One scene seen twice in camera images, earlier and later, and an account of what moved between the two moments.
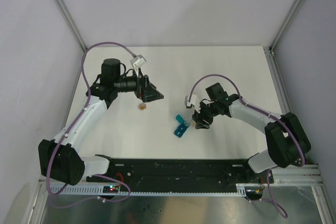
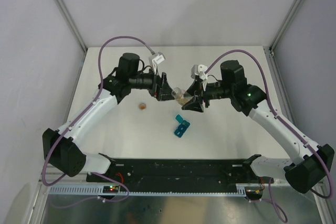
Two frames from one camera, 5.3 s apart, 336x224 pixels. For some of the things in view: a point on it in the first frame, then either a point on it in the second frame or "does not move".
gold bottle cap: x=142 y=106 does not move
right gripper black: x=199 y=122 -> x=197 y=89
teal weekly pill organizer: x=183 y=127 does not move
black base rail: x=140 y=171 does not move
